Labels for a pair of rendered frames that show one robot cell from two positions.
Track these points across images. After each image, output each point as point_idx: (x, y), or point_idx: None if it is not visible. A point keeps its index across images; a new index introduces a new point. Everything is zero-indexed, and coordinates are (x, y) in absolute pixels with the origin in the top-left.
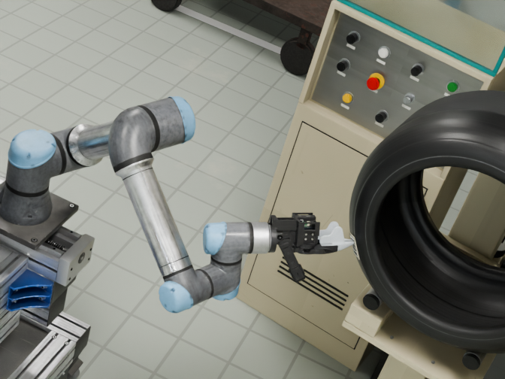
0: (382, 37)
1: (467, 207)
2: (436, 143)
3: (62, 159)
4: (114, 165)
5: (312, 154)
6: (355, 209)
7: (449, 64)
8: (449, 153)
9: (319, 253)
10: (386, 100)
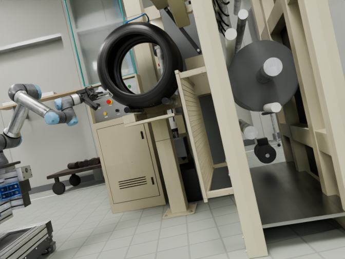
0: (103, 88)
1: (145, 89)
2: (108, 38)
3: (3, 137)
4: (12, 96)
5: (105, 137)
6: (101, 79)
7: (122, 78)
8: (112, 38)
9: (96, 93)
10: (115, 105)
